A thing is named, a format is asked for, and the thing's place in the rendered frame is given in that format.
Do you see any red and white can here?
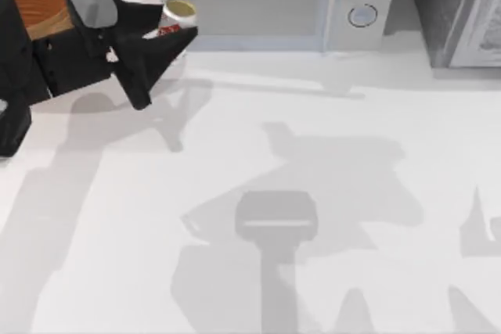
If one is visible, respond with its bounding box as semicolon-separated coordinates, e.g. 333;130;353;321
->
141;0;198;41

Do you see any microwave oven door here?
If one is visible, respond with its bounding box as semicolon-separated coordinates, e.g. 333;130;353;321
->
153;0;340;54

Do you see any pale microwave oven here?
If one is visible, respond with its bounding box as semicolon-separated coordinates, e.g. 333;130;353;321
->
153;0;403;54

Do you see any round microwave knob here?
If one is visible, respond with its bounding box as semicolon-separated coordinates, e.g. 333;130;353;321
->
347;2;380;29

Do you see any grey cabinet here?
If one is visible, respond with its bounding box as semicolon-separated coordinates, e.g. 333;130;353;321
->
404;0;501;70

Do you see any grey cabinet door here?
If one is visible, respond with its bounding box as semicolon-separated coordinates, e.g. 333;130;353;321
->
448;0;501;68

